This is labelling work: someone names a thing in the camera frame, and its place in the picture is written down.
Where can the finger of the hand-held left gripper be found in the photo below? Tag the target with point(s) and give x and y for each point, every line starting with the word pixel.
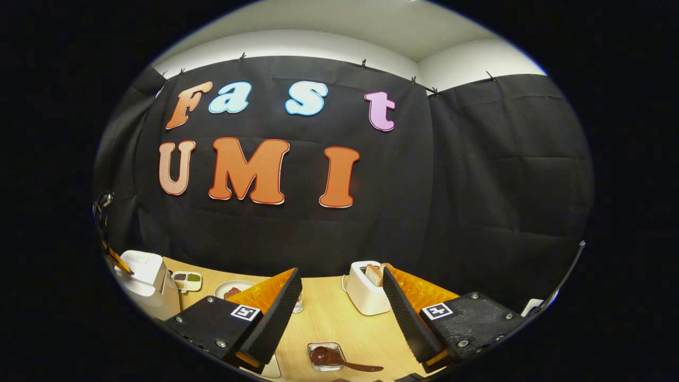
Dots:
pixel 119 262

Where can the white rice cooker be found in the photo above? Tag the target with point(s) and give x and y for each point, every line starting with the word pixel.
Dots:
pixel 146 276

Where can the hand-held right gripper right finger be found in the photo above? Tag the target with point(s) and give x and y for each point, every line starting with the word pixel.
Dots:
pixel 408 323

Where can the clear container of rice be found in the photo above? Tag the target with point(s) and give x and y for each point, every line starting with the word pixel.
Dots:
pixel 273 367

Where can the toast bread slice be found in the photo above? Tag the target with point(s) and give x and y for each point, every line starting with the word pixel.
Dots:
pixel 385 266
pixel 374 275

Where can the brown wooden spoon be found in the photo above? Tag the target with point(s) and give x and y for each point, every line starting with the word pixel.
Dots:
pixel 323 356

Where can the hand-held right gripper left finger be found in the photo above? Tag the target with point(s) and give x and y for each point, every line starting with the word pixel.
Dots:
pixel 278 318

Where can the brown meat piece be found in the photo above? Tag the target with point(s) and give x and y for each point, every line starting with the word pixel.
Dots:
pixel 232 293

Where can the white round plate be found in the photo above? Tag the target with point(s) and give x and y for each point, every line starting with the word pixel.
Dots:
pixel 233 285

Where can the white toaster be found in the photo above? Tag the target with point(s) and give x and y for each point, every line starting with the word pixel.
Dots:
pixel 363 297

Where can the white divided bean dish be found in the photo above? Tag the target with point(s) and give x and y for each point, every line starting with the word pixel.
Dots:
pixel 186 281

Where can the black backdrop cloth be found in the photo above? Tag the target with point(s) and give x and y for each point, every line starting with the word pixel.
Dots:
pixel 477 185

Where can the white drink bottle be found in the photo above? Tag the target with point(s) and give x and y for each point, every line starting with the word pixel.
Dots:
pixel 298 303

